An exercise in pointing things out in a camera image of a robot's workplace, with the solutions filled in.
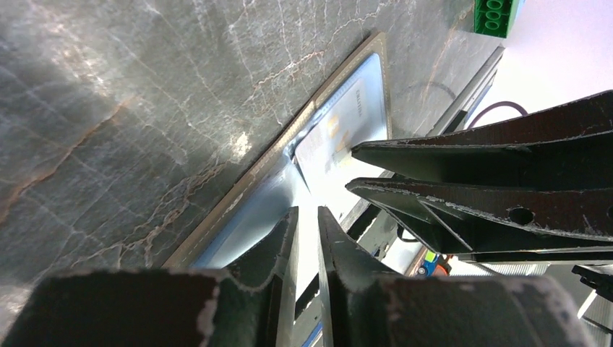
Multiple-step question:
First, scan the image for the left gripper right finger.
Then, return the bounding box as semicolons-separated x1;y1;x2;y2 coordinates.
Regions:
317;207;411;346

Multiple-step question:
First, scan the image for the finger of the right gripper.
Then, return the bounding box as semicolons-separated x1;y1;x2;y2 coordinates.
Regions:
346;178;612;254
351;90;612;191

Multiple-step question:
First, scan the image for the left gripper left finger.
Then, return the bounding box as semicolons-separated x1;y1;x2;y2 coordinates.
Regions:
220;207;299;346

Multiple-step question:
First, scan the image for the white credit card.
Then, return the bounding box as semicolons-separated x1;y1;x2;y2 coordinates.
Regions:
295;78;387;220

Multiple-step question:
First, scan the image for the green blue toy brick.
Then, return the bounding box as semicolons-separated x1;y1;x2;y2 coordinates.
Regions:
473;0;526;38

